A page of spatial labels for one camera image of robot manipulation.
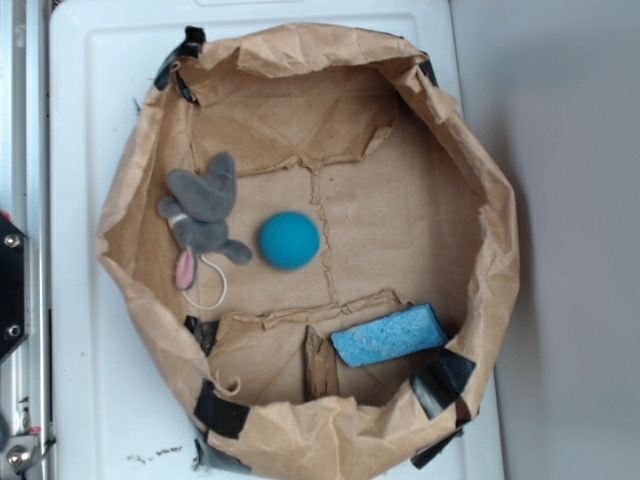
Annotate brown paper bag bin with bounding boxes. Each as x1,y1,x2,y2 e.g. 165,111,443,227
96,23,520,479

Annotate teal rubber ball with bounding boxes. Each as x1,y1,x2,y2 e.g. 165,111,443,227
258,211,321,270

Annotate grey plush mouse toy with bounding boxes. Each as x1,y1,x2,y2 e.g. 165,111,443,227
156,151,253,311

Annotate blue sponge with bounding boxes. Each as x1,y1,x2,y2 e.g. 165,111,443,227
331,304,449,368

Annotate white plastic tray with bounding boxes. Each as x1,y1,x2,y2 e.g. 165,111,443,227
48,0,505,480

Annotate metal frame rail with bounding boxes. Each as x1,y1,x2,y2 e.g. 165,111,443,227
1,1,56,479

